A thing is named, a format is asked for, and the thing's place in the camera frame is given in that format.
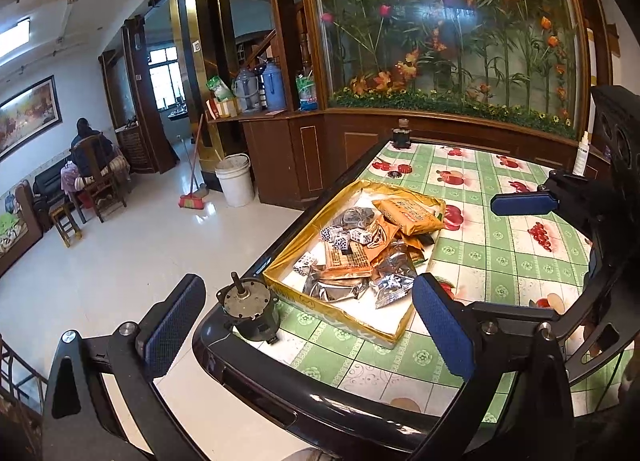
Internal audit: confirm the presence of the wooden bench with cushion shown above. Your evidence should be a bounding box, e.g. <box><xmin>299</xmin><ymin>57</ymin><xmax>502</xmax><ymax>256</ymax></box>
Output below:
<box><xmin>0</xmin><ymin>180</ymin><xmax>43</xmax><ymax>277</ymax></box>

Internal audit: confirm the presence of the green white bag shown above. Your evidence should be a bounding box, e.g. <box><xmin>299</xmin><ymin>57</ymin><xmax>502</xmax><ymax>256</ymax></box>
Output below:
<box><xmin>206</xmin><ymin>75</ymin><xmax>235</xmax><ymax>102</ymax></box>

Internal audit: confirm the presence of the large orange printed packet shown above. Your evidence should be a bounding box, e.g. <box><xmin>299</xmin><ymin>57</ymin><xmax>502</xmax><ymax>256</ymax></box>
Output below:
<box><xmin>372</xmin><ymin>197</ymin><xmax>447</xmax><ymax>236</ymax></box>

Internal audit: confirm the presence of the orange barcode cracker packet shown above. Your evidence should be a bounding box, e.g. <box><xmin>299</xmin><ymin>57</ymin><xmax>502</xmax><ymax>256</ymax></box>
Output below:
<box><xmin>324</xmin><ymin>241</ymin><xmax>373</xmax><ymax>279</ymax></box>

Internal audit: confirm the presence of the small electric motor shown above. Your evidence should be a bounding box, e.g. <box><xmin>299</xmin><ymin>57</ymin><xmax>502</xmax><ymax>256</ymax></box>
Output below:
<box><xmin>216</xmin><ymin>271</ymin><xmax>282</xmax><ymax>343</ymax></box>

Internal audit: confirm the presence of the black sofa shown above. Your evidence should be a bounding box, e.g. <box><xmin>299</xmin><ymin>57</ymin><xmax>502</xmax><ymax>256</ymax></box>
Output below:
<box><xmin>32</xmin><ymin>156</ymin><xmax>73</xmax><ymax>232</ymax></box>

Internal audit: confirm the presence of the grey clear snack pouch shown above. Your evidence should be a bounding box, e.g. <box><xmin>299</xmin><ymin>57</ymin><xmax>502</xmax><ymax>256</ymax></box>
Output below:
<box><xmin>334</xmin><ymin>208</ymin><xmax>383</xmax><ymax>232</ymax></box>

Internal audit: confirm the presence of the small wooden stool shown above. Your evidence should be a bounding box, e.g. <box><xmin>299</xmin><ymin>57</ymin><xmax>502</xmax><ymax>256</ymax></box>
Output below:
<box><xmin>49</xmin><ymin>201</ymin><xmax>83</xmax><ymax>248</ymax></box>

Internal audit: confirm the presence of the wooden chair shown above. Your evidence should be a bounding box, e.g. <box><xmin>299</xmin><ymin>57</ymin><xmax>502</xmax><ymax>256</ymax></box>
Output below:
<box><xmin>70</xmin><ymin>136</ymin><xmax>128</xmax><ymax>223</ymax></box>

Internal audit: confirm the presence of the silver foil snack packet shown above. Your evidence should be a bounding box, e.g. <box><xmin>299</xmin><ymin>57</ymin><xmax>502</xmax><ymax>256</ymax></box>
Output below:
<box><xmin>370</xmin><ymin>241</ymin><xmax>418</xmax><ymax>309</ymax></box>
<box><xmin>304</xmin><ymin>265</ymin><xmax>372</xmax><ymax>302</ymax></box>

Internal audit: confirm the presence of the grey thermos jug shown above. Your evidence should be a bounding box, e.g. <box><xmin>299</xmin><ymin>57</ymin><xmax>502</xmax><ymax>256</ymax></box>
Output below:
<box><xmin>234</xmin><ymin>66</ymin><xmax>261</xmax><ymax>112</ymax></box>

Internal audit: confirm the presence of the blue thermos flask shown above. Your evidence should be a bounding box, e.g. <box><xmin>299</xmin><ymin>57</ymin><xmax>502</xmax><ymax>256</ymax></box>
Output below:
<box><xmin>261</xmin><ymin>57</ymin><xmax>287</xmax><ymax>111</ymax></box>

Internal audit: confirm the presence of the red white carton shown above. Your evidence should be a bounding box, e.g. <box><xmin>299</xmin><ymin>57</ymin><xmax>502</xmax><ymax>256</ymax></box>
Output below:
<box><xmin>205</xmin><ymin>97</ymin><xmax>238</xmax><ymax>119</ymax></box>

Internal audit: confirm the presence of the yellow-taped white tray box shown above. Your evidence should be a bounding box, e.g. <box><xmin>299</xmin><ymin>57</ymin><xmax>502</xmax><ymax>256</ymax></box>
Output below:
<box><xmin>262</xmin><ymin>178</ymin><xmax>448</xmax><ymax>349</ymax></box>

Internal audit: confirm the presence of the glass flower display case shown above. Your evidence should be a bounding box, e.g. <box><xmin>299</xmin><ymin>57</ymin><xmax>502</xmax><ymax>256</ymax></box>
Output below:
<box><xmin>300</xmin><ymin>0</ymin><xmax>591</xmax><ymax>139</ymax></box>

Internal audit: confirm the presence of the gold mirrored pillar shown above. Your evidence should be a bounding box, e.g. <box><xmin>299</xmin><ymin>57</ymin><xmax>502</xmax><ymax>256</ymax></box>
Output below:
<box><xmin>166</xmin><ymin>0</ymin><xmax>241</xmax><ymax>192</ymax></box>

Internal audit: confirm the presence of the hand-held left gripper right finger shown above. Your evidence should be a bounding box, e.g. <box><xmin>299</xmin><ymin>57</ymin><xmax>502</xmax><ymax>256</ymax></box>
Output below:
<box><xmin>411</xmin><ymin>272</ymin><xmax>596</xmax><ymax>461</ymax></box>

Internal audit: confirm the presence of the wooden cabinet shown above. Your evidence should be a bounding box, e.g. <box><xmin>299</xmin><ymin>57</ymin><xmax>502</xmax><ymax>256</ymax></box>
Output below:
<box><xmin>205</xmin><ymin>108</ymin><xmax>596</xmax><ymax>212</ymax></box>

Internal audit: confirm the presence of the white plastic bucket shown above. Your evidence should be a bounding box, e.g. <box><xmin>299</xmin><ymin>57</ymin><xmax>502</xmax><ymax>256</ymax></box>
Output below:
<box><xmin>215</xmin><ymin>154</ymin><xmax>256</xmax><ymax>208</ymax></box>

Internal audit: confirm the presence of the small orange sachet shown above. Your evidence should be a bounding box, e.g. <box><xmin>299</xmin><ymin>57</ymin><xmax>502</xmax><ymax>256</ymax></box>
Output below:
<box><xmin>367</xmin><ymin>218</ymin><xmax>401</xmax><ymax>247</ymax></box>

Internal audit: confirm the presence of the framed wall painting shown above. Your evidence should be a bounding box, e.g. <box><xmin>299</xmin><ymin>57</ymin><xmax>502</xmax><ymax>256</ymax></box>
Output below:
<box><xmin>0</xmin><ymin>75</ymin><xmax>63</xmax><ymax>162</ymax></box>

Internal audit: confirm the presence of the dark glass jar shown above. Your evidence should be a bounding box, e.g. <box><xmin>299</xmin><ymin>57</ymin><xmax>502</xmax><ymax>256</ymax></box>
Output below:
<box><xmin>391</xmin><ymin>118</ymin><xmax>412</xmax><ymax>149</ymax></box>

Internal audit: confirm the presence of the black rimmed dining table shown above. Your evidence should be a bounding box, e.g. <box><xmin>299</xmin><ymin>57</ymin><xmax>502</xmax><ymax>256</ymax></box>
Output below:
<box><xmin>191</xmin><ymin>138</ymin><xmax>640</xmax><ymax>461</ymax></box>

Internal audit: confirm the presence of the red broom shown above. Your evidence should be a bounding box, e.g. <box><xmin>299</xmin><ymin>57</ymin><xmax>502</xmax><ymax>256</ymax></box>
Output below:
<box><xmin>178</xmin><ymin>114</ymin><xmax>207</xmax><ymax>212</ymax></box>

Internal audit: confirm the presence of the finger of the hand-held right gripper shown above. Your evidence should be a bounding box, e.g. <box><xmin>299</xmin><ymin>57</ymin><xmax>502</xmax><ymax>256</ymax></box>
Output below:
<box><xmin>490</xmin><ymin>190</ymin><xmax>563</xmax><ymax>217</ymax></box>
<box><xmin>462</xmin><ymin>300</ymin><xmax>568</xmax><ymax>324</ymax></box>

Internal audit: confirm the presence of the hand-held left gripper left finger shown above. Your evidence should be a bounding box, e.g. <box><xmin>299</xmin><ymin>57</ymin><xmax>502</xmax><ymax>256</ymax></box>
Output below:
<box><xmin>42</xmin><ymin>272</ymin><xmax>208</xmax><ymax>461</ymax></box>

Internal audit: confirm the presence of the white spray bottle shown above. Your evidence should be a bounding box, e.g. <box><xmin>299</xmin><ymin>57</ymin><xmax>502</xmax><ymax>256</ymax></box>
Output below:
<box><xmin>574</xmin><ymin>131</ymin><xmax>591</xmax><ymax>177</ymax></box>

